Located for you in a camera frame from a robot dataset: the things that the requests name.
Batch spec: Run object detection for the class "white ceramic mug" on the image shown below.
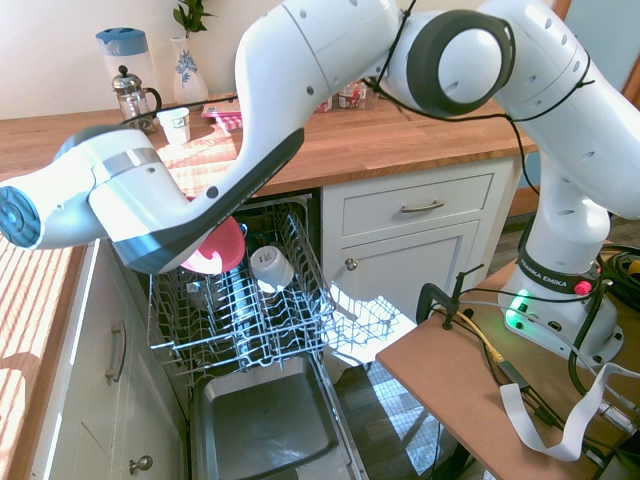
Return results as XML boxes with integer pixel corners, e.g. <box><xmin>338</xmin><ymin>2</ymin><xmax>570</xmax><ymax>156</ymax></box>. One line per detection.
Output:
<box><xmin>248</xmin><ymin>243</ymin><xmax>296</xmax><ymax>292</ymax></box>

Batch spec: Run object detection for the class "round metal cabinet knob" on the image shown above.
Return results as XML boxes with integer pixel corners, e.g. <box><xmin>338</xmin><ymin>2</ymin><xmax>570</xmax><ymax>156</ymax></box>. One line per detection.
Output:
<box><xmin>127</xmin><ymin>454</ymin><xmax>154</xmax><ymax>477</ymax></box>

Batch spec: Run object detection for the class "stainless dishwasher door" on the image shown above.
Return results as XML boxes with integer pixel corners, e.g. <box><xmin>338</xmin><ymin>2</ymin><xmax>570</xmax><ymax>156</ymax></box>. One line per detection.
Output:
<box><xmin>189</xmin><ymin>353</ymin><xmax>370</xmax><ymax>480</ymax></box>

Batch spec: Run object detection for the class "white vase with blue flowers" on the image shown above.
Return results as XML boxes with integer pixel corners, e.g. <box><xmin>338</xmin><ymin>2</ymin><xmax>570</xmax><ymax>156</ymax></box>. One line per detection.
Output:
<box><xmin>170</xmin><ymin>35</ymin><xmax>210</xmax><ymax>107</ymax></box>

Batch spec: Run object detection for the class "yellow cable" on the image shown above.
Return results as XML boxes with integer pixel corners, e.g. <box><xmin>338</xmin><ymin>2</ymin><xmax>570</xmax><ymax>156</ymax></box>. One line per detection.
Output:
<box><xmin>458</xmin><ymin>308</ymin><xmax>504</xmax><ymax>364</ymax></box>

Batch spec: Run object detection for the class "black metal clamp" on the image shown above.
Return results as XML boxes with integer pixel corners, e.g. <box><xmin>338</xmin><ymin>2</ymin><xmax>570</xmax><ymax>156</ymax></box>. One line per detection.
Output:
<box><xmin>415</xmin><ymin>263</ymin><xmax>484</xmax><ymax>332</ymax></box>

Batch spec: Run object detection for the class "glass French press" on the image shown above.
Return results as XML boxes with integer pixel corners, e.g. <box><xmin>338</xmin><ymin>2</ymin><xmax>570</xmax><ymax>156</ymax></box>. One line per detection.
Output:
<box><xmin>110</xmin><ymin>64</ymin><xmax>164</xmax><ymax>133</ymax></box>

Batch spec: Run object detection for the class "white cabinet door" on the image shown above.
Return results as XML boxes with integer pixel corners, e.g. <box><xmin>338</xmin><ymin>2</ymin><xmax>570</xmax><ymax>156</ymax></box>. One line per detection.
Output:
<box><xmin>342</xmin><ymin>233</ymin><xmax>467</xmax><ymax>347</ymax></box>

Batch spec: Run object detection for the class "white cabinet drawer front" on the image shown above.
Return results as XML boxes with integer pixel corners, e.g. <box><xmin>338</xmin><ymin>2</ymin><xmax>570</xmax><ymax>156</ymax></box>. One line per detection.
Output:
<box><xmin>342</xmin><ymin>173</ymin><xmax>495</xmax><ymax>237</ymax></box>

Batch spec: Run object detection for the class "clear drinking glass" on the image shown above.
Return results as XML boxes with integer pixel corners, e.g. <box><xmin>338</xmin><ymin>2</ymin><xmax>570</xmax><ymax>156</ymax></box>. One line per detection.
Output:
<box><xmin>184</xmin><ymin>279</ymin><xmax>217</xmax><ymax>312</ymax></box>

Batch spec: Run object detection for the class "white paper cup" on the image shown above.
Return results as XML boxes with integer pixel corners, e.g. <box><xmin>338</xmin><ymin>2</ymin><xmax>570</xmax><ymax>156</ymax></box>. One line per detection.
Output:
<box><xmin>155</xmin><ymin>106</ymin><xmax>192</xmax><ymax>146</ymax></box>

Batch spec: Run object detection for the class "black inline adapter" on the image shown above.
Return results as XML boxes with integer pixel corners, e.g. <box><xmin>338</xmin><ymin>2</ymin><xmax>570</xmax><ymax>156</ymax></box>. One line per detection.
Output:
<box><xmin>498</xmin><ymin>359</ymin><xmax>535</xmax><ymax>392</ymax></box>

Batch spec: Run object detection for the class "clear pitcher with blue lid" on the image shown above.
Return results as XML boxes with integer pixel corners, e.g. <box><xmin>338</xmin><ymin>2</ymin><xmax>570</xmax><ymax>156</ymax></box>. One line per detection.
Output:
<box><xmin>95</xmin><ymin>27</ymin><xmax>154</xmax><ymax>109</ymax></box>

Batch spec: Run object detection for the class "white corner cabinet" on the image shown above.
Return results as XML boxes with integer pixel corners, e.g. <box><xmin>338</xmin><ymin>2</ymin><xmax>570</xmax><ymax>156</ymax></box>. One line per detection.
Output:
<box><xmin>28</xmin><ymin>238</ymin><xmax>192</xmax><ymax>480</ymax></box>

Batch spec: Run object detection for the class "green leafy plant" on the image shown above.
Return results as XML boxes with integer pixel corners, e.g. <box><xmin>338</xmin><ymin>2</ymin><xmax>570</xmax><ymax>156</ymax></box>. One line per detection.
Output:
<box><xmin>172</xmin><ymin>0</ymin><xmax>217</xmax><ymax>40</ymax></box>

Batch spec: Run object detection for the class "coral plastic plate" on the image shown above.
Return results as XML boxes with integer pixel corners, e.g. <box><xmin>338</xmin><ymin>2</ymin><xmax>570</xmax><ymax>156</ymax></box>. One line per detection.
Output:
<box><xmin>179</xmin><ymin>217</ymin><xmax>247</xmax><ymax>276</ymax></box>

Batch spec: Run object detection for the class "thick black cable bundle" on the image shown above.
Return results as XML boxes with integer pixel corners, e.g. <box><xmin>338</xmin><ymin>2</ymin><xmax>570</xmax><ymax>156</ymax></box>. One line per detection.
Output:
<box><xmin>593</xmin><ymin>243</ymin><xmax>640</xmax><ymax>314</ymax></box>

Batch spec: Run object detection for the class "curved metal drawer handle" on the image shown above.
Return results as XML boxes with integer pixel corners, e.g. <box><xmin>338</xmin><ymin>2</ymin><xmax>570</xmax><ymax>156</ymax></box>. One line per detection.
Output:
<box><xmin>399</xmin><ymin>200</ymin><xmax>446</xmax><ymax>214</ymax></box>

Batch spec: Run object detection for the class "white flat ribbon cable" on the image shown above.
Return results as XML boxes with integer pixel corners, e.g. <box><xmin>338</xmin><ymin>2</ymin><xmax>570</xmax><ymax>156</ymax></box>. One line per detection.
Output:
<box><xmin>499</xmin><ymin>362</ymin><xmax>640</xmax><ymax>462</ymax></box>

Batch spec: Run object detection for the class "clear jar with red label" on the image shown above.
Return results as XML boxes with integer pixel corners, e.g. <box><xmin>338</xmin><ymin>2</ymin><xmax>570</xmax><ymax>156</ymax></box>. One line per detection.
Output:
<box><xmin>336</xmin><ymin>81</ymin><xmax>380</xmax><ymax>111</ymax></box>

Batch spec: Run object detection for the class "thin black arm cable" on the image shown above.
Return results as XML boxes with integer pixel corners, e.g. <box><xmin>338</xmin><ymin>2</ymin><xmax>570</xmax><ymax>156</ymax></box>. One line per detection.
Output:
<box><xmin>366</xmin><ymin>0</ymin><xmax>597</xmax><ymax>201</ymax></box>

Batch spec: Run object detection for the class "red checked cloth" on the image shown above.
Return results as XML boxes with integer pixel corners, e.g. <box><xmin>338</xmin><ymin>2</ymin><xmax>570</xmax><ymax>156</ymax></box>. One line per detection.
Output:
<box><xmin>200</xmin><ymin>98</ymin><xmax>245</xmax><ymax>133</ymax></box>

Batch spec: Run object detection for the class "vertical metal cabinet handle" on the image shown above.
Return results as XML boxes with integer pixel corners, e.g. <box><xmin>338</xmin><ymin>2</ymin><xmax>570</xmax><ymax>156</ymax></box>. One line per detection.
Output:
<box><xmin>103</xmin><ymin>320</ymin><xmax>128</xmax><ymax>384</ymax></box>

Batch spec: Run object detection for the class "metal wire dishwasher rack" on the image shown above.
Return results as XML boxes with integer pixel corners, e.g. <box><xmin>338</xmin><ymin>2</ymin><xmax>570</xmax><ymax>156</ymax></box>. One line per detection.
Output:
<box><xmin>146</xmin><ymin>197</ymin><xmax>347</xmax><ymax>377</ymax></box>

